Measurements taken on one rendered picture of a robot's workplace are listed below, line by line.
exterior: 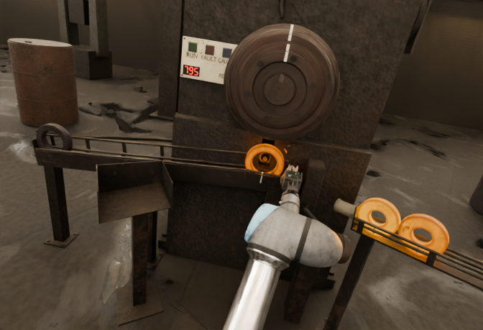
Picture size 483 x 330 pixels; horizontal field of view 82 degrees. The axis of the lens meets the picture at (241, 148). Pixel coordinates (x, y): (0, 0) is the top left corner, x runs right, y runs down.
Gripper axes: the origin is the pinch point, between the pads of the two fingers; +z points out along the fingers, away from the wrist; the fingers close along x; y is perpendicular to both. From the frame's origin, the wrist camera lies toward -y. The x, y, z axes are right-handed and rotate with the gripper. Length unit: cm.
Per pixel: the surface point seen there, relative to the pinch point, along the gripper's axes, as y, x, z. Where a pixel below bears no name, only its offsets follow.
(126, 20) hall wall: -150, 425, 590
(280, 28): 56, 17, 15
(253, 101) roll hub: 32.3, 22.0, -1.0
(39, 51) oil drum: -38, 255, 139
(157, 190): -8, 56, -22
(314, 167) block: 4.9, -9.3, -1.7
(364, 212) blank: 0.7, -30.3, -17.6
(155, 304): -62, 52, -48
